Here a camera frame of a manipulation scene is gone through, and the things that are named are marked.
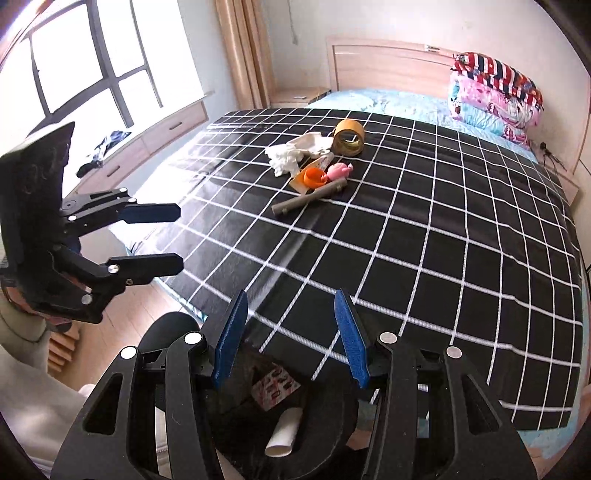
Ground beige curtain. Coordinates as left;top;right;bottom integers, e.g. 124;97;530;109
213;0;276;110

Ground person's left forearm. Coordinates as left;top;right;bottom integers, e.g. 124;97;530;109
0;286;93;462

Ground wooden nightstand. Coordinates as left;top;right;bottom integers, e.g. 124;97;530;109
270;87;331;109

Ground patterned paper wrapper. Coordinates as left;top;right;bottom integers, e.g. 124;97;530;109
252;367;301;411

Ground grey wall cord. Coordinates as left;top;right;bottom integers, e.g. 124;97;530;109
284;0;299;45

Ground wooden slatted rack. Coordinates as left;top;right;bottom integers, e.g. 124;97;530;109
46;323;83;374

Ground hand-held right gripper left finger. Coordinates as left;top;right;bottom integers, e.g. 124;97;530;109
51;290;250;480

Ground white paper tube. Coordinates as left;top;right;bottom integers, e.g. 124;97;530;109
264;408;304;457

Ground brown tape roll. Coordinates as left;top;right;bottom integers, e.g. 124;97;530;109
331;119;366;156

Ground dark cloth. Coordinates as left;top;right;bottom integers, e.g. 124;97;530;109
76;130;133;178

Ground wooden headboard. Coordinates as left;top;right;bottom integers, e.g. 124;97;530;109
325;36;462;93

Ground grey rod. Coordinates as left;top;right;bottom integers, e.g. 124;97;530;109
271;179;347;217

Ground pink pig toy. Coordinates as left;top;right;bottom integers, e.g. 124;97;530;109
326;161;354;182

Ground white tissue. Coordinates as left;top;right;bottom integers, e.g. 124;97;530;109
264;143;305;178

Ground black white checked blanket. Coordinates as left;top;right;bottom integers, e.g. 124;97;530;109
111;108;585;430

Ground white packaging piece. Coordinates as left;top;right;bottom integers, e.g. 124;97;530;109
286;131;334;155

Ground black charger cable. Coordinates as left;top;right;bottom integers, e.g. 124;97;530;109
538;142;565;172

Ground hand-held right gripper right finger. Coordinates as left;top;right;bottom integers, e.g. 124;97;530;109
333;289;539;480

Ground window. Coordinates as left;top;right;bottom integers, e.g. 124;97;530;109
0;0;204;153

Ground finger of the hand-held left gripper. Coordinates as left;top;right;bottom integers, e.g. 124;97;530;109
59;187;182;241
46;251;184;324

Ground light blue patterned pillow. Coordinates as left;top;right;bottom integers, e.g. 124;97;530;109
455;104;539;149

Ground wooden window seat drawers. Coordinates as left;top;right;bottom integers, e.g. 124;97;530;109
60;99;208;195

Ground black trash bin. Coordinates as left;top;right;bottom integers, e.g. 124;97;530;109
139;311;370;480

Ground orange plastic cup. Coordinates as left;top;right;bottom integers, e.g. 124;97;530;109
302;167;328;189

